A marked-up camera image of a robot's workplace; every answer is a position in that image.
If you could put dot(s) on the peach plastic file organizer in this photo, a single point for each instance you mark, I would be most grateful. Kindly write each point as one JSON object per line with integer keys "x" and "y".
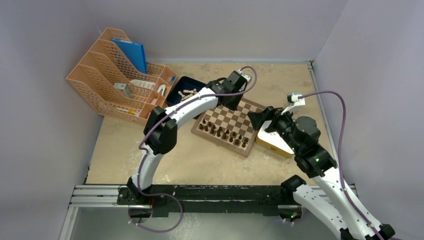
{"x": 103, "y": 66}

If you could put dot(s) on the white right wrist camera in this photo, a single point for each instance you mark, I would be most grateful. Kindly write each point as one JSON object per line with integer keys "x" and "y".
{"x": 295, "y": 102}

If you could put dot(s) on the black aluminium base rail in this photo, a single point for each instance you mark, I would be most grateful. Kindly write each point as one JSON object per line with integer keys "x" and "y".
{"x": 164, "y": 199}

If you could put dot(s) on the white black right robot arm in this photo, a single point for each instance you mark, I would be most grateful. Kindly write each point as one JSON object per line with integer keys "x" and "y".
{"x": 343, "y": 214}

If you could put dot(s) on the gold metal tin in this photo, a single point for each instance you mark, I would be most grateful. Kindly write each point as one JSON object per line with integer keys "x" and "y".
{"x": 273, "y": 141}

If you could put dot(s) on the white stapler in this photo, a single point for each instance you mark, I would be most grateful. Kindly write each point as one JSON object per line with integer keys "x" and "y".
{"x": 162, "y": 89}

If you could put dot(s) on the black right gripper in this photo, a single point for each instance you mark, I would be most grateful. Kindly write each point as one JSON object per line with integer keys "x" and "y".
{"x": 257, "y": 118}

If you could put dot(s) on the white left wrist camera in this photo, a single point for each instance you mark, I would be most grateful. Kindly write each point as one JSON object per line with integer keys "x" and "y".
{"x": 245, "y": 75}

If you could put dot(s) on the blue folder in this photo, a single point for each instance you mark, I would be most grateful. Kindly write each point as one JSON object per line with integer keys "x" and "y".
{"x": 134, "y": 52}

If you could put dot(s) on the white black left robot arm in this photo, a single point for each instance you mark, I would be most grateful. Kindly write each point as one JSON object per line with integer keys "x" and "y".
{"x": 160, "y": 132}

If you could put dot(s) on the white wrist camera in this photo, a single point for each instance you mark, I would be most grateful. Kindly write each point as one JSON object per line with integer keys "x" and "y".
{"x": 295, "y": 102}
{"x": 245, "y": 75}

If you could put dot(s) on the white paper pack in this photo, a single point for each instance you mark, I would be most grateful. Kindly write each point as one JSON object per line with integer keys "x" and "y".
{"x": 143, "y": 83}

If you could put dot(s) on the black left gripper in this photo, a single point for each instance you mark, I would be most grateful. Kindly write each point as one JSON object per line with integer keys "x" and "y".
{"x": 233, "y": 107}

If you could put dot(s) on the wooden chess board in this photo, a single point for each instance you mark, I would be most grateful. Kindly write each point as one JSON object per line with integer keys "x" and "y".
{"x": 230, "y": 129}

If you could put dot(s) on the dark blue tray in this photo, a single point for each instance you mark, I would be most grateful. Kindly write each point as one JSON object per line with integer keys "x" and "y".
{"x": 185, "y": 83}

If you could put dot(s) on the grey box red label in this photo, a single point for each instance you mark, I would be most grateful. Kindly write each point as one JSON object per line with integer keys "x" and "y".
{"x": 123, "y": 88}

